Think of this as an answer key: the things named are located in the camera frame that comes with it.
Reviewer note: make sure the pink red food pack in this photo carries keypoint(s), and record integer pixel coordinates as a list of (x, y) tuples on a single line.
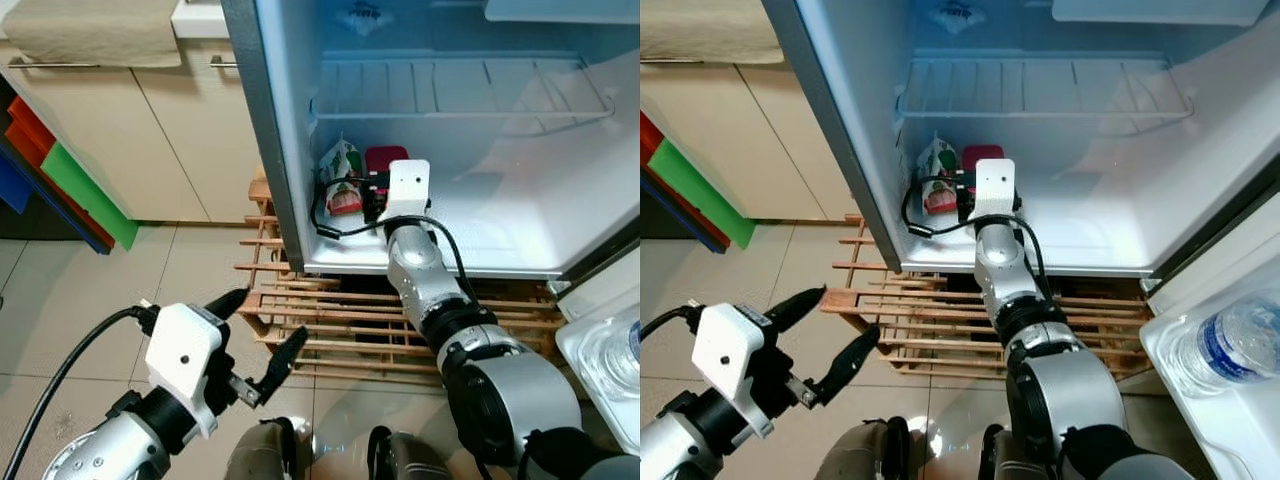
[(386, 158), (983, 155)]

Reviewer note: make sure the orange cutting board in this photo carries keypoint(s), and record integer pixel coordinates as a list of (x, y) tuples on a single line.
[(650, 140), (28, 130)]

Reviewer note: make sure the clear plastic water bottle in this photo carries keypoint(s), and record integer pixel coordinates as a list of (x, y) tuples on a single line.
[(615, 360), (1225, 345)]

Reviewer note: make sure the white freezer compartment flap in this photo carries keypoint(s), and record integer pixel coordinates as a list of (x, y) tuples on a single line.
[(1160, 10), (555, 10)]

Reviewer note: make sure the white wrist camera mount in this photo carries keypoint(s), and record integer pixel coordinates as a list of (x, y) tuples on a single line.
[(180, 350), (728, 350), (407, 188), (995, 188)]

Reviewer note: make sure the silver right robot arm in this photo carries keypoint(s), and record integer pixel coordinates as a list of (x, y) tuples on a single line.
[(1070, 390), (500, 390)]

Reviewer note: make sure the wooden slat rack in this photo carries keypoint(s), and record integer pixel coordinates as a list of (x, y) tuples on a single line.
[(340, 320), (930, 320)]

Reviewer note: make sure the robot right leg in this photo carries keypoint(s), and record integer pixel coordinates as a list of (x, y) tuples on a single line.
[(1015, 460), (405, 460)]

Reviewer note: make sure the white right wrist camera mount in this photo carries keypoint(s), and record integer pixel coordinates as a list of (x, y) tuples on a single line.
[(995, 188), (407, 188)]

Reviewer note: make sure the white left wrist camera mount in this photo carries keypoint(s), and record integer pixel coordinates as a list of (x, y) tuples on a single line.
[(728, 350), (180, 350)]

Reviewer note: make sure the grey mini fridge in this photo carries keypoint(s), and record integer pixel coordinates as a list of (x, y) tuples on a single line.
[(1100, 200), (530, 200)]

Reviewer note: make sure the green cutting board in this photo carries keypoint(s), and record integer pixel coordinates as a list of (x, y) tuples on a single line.
[(90, 195), (705, 190)]

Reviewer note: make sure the blue cutting board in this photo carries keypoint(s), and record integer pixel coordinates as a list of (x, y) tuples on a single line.
[(12, 185), (680, 215)]

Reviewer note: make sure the fridge thermostat knob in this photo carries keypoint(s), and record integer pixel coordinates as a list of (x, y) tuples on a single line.
[(365, 20), (955, 18)]

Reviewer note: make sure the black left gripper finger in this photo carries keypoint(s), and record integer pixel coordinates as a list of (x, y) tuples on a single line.
[(848, 365), (798, 308), (228, 305), (283, 365)]

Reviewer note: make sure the green white milk carton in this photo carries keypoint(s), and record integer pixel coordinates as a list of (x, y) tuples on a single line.
[(342, 170), (940, 170)]

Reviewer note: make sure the white kitchen counter cabinet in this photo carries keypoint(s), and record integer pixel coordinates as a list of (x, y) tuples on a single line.
[(150, 140), (740, 130)]

